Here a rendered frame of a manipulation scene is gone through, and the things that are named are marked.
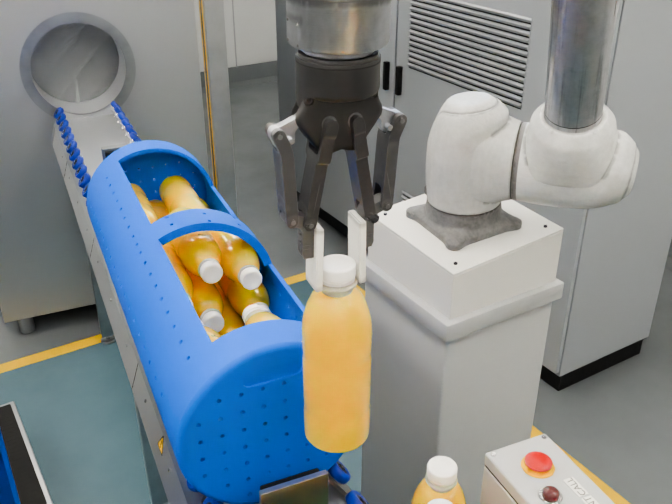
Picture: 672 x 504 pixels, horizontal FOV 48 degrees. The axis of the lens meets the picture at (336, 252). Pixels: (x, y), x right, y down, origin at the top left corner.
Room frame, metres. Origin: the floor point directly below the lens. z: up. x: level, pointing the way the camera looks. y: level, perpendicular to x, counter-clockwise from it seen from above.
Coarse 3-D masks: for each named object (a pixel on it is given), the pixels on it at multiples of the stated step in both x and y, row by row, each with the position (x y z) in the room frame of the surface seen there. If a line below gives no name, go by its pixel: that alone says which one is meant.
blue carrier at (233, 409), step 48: (144, 144) 1.61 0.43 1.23; (96, 192) 1.50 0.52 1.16; (144, 240) 1.20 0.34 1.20; (144, 288) 1.08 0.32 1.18; (288, 288) 1.17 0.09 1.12; (144, 336) 1.00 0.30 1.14; (192, 336) 0.90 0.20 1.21; (240, 336) 0.87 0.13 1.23; (288, 336) 0.87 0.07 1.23; (192, 384) 0.82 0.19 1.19; (240, 384) 0.82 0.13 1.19; (288, 384) 0.84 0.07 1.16; (192, 432) 0.79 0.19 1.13; (240, 432) 0.82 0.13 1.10; (288, 432) 0.84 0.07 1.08; (192, 480) 0.79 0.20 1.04; (240, 480) 0.81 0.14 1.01
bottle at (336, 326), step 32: (352, 288) 0.65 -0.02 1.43; (320, 320) 0.64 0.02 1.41; (352, 320) 0.64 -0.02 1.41; (320, 352) 0.63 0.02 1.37; (352, 352) 0.63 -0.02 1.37; (320, 384) 0.63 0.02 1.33; (352, 384) 0.63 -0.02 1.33; (320, 416) 0.63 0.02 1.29; (352, 416) 0.63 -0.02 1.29; (320, 448) 0.63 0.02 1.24; (352, 448) 0.63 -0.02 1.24
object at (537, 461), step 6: (528, 456) 0.76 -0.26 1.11; (534, 456) 0.76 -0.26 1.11; (540, 456) 0.76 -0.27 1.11; (546, 456) 0.76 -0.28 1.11; (528, 462) 0.75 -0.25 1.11; (534, 462) 0.75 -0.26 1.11; (540, 462) 0.75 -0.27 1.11; (546, 462) 0.75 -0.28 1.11; (552, 462) 0.75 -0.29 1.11; (534, 468) 0.74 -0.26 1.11; (540, 468) 0.74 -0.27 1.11; (546, 468) 0.74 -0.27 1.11
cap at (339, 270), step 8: (328, 256) 0.68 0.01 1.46; (336, 256) 0.68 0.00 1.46; (344, 256) 0.68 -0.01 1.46; (328, 264) 0.67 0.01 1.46; (336, 264) 0.67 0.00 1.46; (344, 264) 0.67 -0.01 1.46; (352, 264) 0.66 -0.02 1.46; (328, 272) 0.65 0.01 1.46; (336, 272) 0.65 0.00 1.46; (344, 272) 0.65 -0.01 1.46; (352, 272) 0.66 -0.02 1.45; (328, 280) 0.65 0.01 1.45; (336, 280) 0.65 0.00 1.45; (344, 280) 0.65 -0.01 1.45; (352, 280) 0.66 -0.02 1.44
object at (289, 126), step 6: (294, 114) 0.66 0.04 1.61; (288, 120) 0.65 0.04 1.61; (294, 120) 0.65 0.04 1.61; (270, 126) 0.65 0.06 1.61; (276, 126) 0.65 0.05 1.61; (282, 126) 0.64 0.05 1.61; (288, 126) 0.65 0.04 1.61; (294, 126) 0.65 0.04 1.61; (270, 132) 0.64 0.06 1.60; (288, 132) 0.65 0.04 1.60; (294, 132) 0.65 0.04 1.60; (270, 138) 0.65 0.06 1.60; (288, 138) 0.64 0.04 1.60; (294, 138) 0.65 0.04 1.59
